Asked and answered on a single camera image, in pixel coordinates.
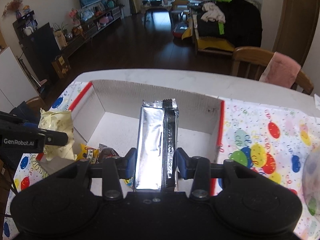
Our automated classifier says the cream white snack packet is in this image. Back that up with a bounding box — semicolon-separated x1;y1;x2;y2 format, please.
38;109;76;161

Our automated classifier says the brown chocolate packet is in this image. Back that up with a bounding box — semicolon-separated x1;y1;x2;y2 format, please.
98;144;119;163

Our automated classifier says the yellow snack packet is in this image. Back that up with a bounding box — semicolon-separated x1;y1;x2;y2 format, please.
76;144;99;164

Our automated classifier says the silver foil snack pack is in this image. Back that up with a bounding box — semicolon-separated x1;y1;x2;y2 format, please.
133;99;179;191

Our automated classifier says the chair with dark jacket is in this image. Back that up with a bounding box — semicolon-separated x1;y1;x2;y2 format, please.
10;96;48;124

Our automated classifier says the white cabinet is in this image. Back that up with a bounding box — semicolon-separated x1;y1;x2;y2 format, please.
0;47;39;113

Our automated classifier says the red cardboard box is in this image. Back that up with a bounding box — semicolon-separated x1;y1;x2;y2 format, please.
39;80;225;192

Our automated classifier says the balloon birthday tablecloth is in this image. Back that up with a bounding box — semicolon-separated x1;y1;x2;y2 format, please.
2;81;320;240

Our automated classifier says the clear plastic bag of goods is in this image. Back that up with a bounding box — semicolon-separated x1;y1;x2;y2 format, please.
302;148;320;220

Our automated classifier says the wooden chair with pink cloth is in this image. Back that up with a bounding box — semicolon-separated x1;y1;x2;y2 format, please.
231;47;314;95

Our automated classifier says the dark tv console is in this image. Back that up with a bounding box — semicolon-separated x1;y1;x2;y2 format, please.
51;6;123;79

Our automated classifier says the sofa with dark clothes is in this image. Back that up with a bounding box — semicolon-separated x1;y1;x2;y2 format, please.
181;0;263;52

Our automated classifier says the wooden door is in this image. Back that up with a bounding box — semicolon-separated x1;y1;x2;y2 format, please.
272;0;319;65

